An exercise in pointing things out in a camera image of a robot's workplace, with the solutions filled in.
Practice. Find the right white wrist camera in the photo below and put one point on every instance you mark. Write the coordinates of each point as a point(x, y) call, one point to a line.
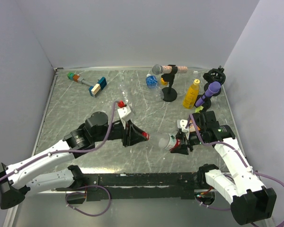
point(183, 125)

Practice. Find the toy brick hammer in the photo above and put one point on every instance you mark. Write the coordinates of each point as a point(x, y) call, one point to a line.
point(94, 90)

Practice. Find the red bottle cap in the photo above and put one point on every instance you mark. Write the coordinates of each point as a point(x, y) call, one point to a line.
point(146, 135)

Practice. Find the small yellow toy piece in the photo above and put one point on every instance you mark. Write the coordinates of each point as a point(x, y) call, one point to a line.
point(163, 82)

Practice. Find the orange bottle with barcode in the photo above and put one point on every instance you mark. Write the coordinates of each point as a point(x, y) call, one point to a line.
point(192, 128)

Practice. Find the clear bottle back right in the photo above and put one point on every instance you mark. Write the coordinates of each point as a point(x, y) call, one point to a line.
point(196, 76)

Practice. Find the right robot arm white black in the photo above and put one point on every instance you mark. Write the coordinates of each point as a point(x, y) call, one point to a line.
point(249, 199)

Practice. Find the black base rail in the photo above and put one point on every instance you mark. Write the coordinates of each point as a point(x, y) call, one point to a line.
point(142, 186)

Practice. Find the clear bottle white cap centre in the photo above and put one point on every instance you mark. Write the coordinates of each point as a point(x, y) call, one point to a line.
point(124, 90)

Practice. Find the red label water bottle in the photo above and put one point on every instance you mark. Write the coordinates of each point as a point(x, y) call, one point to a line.
point(164, 141)

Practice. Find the purple microphone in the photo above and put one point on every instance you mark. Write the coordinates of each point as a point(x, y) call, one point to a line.
point(212, 89)

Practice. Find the blue label water bottle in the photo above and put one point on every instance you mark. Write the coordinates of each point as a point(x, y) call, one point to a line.
point(153, 86)

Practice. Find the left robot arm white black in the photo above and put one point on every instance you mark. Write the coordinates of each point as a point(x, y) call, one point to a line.
point(29, 177)

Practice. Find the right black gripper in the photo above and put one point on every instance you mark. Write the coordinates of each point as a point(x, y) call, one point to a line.
point(182, 150)

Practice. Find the green toy brick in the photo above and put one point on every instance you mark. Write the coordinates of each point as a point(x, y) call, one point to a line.
point(199, 109)

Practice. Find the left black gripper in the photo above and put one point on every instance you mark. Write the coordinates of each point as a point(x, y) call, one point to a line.
point(128, 139)

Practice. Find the yellow juice bottle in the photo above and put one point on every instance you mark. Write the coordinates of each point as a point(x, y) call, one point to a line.
point(191, 94)

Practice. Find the black empty clip stand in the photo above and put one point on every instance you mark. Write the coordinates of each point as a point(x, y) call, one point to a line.
point(214, 75)

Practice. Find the glitter pink microphone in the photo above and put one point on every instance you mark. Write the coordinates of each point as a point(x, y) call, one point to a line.
point(169, 69)

